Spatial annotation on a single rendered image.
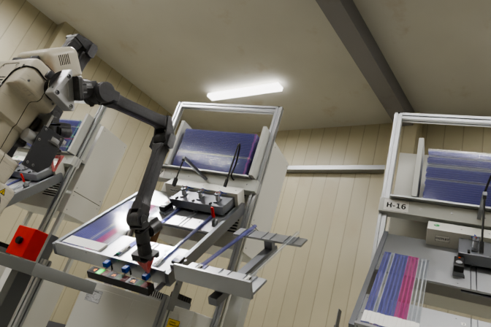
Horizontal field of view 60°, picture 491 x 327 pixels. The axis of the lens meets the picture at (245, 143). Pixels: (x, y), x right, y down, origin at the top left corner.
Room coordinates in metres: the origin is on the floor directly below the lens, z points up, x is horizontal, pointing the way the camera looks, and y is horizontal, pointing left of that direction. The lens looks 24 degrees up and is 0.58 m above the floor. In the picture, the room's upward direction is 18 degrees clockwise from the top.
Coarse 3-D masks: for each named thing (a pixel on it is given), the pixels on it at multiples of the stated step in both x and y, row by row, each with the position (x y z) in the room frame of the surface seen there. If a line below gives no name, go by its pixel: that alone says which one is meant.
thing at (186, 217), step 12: (156, 192) 2.58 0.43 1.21; (156, 204) 2.44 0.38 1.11; (156, 216) 2.32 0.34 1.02; (180, 216) 2.29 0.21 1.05; (192, 216) 2.27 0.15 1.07; (204, 216) 2.26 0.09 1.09; (216, 216) 2.24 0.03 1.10; (180, 228) 2.27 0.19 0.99; (192, 228) 2.17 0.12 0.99; (204, 228) 2.15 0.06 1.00
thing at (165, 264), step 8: (120, 240) 2.17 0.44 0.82; (128, 240) 2.16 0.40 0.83; (104, 248) 2.13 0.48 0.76; (112, 248) 2.12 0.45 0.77; (120, 248) 2.11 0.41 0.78; (136, 248) 2.09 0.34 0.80; (152, 248) 2.07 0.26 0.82; (160, 248) 2.06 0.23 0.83; (168, 248) 2.05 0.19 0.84; (120, 256) 2.05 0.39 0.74; (128, 256) 2.04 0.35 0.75; (160, 256) 2.01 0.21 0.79; (168, 256) 2.00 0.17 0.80; (152, 264) 1.96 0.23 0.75; (160, 264) 1.95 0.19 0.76; (168, 264) 1.95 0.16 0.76
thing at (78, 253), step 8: (56, 248) 2.21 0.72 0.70; (64, 248) 2.18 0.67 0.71; (72, 248) 2.14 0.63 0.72; (80, 248) 2.11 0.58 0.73; (64, 256) 2.21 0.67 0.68; (72, 256) 2.17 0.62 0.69; (80, 256) 2.14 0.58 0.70; (88, 256) 2.10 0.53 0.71; (96, 256) 2.07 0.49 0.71; (104, 256) 2.04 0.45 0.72; (112, 256) 2.02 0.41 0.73; (96, 264) 2.10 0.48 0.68; (120, 264) 2.01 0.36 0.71; (128, 264) 1.98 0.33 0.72; (136, 264) 1.95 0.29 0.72; (120, 272) 2.04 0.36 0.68; (128, 272) 2.01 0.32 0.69; (136, 272) 1.98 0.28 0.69; (144, 272) 1.95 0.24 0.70; (152, 272) 1.92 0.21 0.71; (160, 272) 1.89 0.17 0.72; (152, 280) 1.95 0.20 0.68; (160, 280) 1.92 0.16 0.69
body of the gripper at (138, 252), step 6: (150, 240) 1.81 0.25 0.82; (138, 246) 1.80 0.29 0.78; (144, 246) 1.80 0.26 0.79; (150, 246) 1.82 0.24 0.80; (138, 252) 1.83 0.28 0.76; (144, 252) 1.81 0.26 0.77; (150, 252) 1.83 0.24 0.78; (156, 252) 1.84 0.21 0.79; (144, 258) 1.82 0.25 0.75; (150, 258) 1.81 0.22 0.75
